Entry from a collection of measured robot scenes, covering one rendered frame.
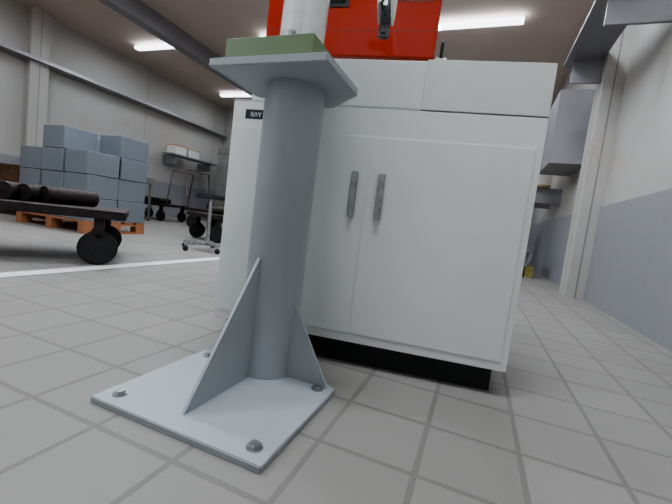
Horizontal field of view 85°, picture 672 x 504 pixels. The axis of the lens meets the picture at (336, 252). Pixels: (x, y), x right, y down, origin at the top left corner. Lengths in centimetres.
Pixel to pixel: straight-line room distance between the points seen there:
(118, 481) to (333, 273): 74
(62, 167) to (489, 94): 442
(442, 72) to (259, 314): 87
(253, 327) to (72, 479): 47
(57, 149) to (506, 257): 462
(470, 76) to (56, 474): 129
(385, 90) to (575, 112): 431
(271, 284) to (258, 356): 20
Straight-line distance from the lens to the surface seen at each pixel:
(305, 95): 101
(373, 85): 123
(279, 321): 100
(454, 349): 119
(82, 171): 468
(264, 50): 102
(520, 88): 124
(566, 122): 535
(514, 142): 119
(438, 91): 121
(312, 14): 111
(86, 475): 81
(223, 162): 1064
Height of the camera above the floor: 46
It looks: 5 degrees down
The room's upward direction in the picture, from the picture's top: 7 degrees clockwise
